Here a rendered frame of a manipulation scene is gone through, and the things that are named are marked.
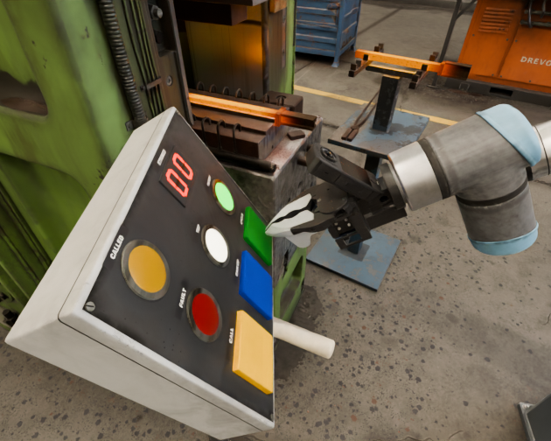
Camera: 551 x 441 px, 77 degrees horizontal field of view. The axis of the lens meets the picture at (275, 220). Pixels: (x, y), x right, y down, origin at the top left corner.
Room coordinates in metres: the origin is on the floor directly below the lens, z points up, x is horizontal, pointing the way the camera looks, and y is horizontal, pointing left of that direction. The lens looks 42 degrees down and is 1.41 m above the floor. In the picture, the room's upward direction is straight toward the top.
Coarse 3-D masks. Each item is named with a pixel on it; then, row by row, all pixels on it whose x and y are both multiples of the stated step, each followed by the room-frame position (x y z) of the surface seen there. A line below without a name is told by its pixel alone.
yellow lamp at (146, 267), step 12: (132, 252) 0.21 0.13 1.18; (144, 252) 0.21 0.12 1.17; (156, 252) 0.23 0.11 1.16; (132, 264) 0.20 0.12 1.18; (144, 264) 0.20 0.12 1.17; (156, 264) 0.21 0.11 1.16; (132, 276) 0.19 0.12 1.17; (144, 276) 0.19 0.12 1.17; (156, 276) 0.20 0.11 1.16; (144, 288) 0.18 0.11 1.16; (156, 288) 0.19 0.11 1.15
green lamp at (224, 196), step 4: (216, 184) 0.41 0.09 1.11; (220, 184) 0.42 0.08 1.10; (216, 188) 0.40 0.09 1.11; (220, 188) 0.41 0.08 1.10; (224, 188) 0.42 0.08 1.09; (216, 192) 0.39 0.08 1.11; (220, 192) 0.40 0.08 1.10; (224, 192) 0.41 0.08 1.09; (228, 192) 0.42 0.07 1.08; (220, 196) 0.39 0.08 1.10; (224, 196) 0.40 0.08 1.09; (228, 196) 0.41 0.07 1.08; (220, 200) 0.39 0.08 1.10; (224, 200) 0.39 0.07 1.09; (228, 200) 0.40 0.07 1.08; (232, 200) 0.41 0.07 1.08; (224, 204) 0.39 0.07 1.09; (228, 204) 0.40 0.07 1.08; (232, 204) 0.40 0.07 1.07; (228, 208) 0.39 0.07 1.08; (232, 208) 0.40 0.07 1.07
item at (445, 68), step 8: (360, 56) 1.36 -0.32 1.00; (376, 56) 1.33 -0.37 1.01; (384, 56) 1.32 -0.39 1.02; (392, 56) 1.31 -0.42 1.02; (400, 56) 1.31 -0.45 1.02; (400, 64) 1.28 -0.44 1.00; (408, 64) 1.27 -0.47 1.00; (416, 64) 1.25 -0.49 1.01; (432, 64) 1.23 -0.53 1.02; (440, 64) 1.23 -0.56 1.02; (448, 64) 1.20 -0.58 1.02; (456, 64) 1.19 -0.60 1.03; (464, 64) 1.19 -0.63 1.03; (440, 72) 1.20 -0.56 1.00; (448, 72) 1.20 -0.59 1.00; (456, 72) 1.19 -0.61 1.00; (464, 72) 1.18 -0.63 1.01
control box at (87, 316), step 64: (128, 192) 0.27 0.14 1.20; (192, 192) 0.35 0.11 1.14; (64, 256) 0.21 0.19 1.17; (128, 256) 0.20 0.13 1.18; (192, 256) 0.26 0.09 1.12; (256, 256) 0.36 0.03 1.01; (64, 320) 0.13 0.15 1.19; (128, 320) 0.15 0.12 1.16; (192, 320) 0.19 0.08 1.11; (256, 320) 0.25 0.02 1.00; (128, 384) 0.13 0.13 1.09; (192, 384) 0.13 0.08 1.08
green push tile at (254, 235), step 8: (248, 208) 0.43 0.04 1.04; (248, 216) 0.41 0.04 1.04; (256, 216) 0.43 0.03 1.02; (248, 224) 0.40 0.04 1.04; (256, 224) 0.42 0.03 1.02; (264, 224) 0.44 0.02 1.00; (248, 232) 0.38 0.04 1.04; (256, 232) 0.40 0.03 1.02; (264, 232) 0.42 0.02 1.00; (248, 240) 0.37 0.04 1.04; (256, 240) 0.38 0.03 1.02; (264, 240) 0.40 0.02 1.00; (256, 248) 0.37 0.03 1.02; (264, 248) 0.38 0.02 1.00; (264, 256) 0.37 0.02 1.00
